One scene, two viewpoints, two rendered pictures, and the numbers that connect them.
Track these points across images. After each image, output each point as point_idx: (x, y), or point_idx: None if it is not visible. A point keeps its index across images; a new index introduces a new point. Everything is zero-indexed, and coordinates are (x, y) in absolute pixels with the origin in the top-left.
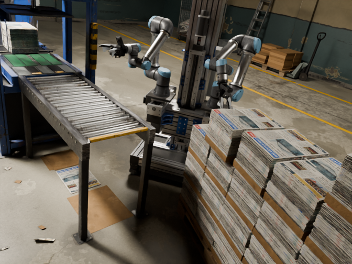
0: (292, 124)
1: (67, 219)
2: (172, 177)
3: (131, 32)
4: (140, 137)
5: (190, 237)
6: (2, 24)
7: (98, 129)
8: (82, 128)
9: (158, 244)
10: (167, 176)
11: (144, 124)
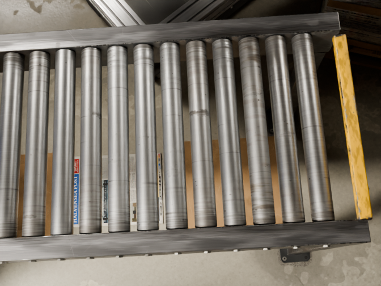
0: None
1: (235, 255)
2: (232, 9)
3: None
4: (287, 54)
5: (380, 70)
6: None
7: (292, 164)
8: (271, 204)
9: (371, 131)
10: (224, 15)
11: (307, 30)
